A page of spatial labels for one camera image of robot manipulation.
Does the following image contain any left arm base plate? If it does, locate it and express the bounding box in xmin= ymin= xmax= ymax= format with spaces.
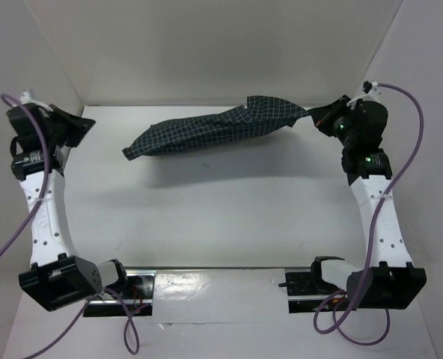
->
xmin=83 ymin=268 xmax=156 ymax=318

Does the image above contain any dark checked pillowcase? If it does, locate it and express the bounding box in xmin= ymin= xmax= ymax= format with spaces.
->
xmin=123 ymin=96 xmax=308 ymax=161

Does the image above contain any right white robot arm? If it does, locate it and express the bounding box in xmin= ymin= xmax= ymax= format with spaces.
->
xmin=308 ymin=82 xmax=427 ymax=310

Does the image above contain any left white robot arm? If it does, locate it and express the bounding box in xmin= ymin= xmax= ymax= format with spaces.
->
xmin=2 ymin=90 xmax=130 ymax=312

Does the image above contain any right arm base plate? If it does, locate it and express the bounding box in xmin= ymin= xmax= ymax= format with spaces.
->
xmin=278 ymin=268 xmax=338 ymax=314

